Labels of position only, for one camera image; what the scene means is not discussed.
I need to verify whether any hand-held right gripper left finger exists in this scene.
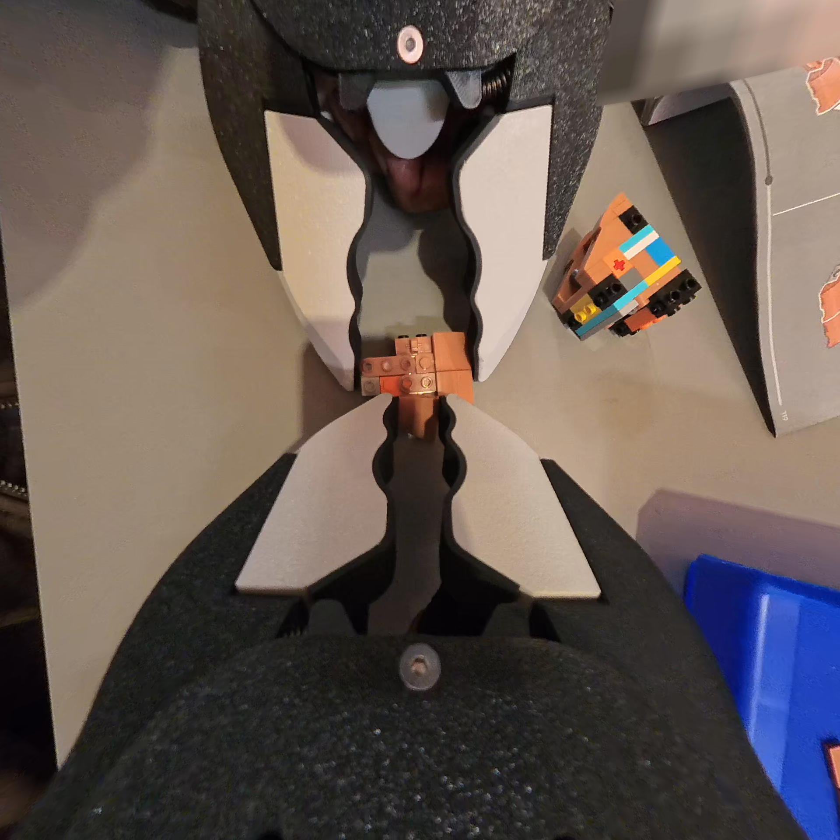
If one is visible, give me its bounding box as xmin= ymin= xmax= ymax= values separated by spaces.
xmin=235 ymin=397 xmax=399 ymax=597

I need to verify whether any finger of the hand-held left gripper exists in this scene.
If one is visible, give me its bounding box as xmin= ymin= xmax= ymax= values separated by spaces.
xmin=264 ymin=108 xmax=376 ymax=392
xmin=451 ymin=104 xmax=553 ymax=385

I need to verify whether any person's left hand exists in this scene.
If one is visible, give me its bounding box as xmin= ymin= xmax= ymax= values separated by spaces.
xmin=373 ymin=139 xmax=455 ymax=215

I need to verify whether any blue plastic bin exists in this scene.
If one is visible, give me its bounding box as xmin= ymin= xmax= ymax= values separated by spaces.
xmin=682 ymin=554 xmax=840 ymax=840

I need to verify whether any brown round brick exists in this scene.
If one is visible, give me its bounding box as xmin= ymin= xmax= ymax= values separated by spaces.
xmin=399 ymin=394 xmax=441 ymax=442

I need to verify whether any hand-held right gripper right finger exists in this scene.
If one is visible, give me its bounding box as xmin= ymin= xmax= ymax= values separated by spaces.
xmin=438 ymin=395 xmax=602 ymax=599

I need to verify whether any brown brick plate assembly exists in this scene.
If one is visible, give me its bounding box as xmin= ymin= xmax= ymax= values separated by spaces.
xmin=359 ymin=331 xmax=475 ymax=404

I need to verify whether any small colourful brick model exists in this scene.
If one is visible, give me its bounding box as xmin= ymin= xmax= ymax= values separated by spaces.
xmin=551 ymin=192 xmax=702 ymax=341

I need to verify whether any instruction booklet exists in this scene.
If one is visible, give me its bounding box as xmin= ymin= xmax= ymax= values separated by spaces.
xmin=640 ymin=56 xmax=840 ymax=438

